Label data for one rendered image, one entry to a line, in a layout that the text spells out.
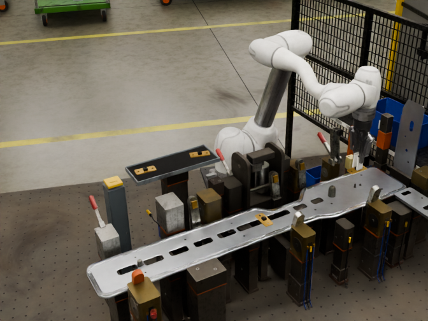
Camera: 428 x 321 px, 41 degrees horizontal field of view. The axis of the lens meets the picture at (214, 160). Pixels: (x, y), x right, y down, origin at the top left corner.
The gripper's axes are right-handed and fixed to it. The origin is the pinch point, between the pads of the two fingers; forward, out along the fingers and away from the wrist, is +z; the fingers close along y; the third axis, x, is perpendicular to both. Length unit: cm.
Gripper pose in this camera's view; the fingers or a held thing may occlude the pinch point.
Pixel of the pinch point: (358, 160)
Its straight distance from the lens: 247.0
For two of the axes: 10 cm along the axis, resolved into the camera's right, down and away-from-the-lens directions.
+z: 0.3, 8.6, 5.1
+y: 4.8, 4.4, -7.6
